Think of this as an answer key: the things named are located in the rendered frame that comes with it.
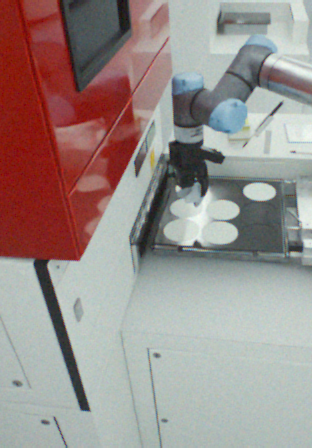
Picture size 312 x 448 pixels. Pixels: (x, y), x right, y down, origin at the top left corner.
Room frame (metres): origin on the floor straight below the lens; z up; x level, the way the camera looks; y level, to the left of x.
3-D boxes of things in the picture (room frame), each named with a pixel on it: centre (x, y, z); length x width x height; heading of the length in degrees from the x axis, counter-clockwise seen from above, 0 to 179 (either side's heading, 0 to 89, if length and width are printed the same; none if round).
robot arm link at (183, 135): (0.96, 0.01, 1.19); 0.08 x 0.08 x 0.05
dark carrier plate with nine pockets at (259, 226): (1.04, -0.08, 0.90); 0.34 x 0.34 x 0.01; 82
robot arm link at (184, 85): (0.96, 0.01, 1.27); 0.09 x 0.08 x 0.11; 42
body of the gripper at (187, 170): (0.96, 0.02, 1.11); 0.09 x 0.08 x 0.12; 123
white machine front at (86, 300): (0.88, 0.17, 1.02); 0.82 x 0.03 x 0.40; 172
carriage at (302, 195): (1.02, -0.34, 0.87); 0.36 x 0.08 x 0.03; 172
